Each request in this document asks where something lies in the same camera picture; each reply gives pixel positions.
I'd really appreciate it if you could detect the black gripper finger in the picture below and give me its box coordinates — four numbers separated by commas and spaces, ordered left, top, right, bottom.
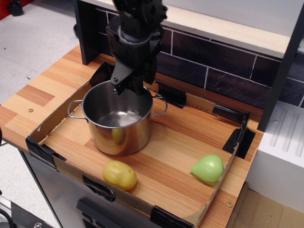
112, 76, 132, 96
129, 61, 157, 95

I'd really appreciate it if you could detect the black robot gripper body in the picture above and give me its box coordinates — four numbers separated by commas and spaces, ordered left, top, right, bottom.
106, 18, 164, 83

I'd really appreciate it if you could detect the stainless steel pot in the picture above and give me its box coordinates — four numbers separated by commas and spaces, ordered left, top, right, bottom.
71, 81, 165, 156

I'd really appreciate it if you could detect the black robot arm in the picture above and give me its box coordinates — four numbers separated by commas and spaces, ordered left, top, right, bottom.
106, 0, 168, 95

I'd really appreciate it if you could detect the cardboard fence with black tape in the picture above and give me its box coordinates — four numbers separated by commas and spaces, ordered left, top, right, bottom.
26, 63, 254, 228

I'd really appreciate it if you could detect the dark shelf side panel left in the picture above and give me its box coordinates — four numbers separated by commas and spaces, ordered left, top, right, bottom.
74, 0, 109, 65

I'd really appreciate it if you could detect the dark shelf side panel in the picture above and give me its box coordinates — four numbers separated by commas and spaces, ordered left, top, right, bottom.
257, 6, 304, 132
74, 0, 109, 65

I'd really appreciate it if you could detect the yellow plastic potato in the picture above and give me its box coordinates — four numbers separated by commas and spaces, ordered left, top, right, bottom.
103, 161, 137, 190

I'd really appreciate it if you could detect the green plastic pear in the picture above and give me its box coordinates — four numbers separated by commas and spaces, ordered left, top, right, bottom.
190, 154, 224, 182

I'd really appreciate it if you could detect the black control panel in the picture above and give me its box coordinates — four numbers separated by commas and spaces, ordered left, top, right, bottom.
76, 200, 154, 228

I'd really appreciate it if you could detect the red black object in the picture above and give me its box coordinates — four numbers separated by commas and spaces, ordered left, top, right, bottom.
0, 0, 24, 20

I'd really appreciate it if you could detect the light wooden shelf board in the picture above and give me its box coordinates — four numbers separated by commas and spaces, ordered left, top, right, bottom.
78, 0, 292, 59

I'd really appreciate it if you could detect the dark shelf side panel right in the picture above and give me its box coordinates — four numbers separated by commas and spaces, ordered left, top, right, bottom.
257, 6, 304, 132

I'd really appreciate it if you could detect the white drainboard sink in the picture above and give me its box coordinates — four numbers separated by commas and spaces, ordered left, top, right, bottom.
246, 101, 304, 212

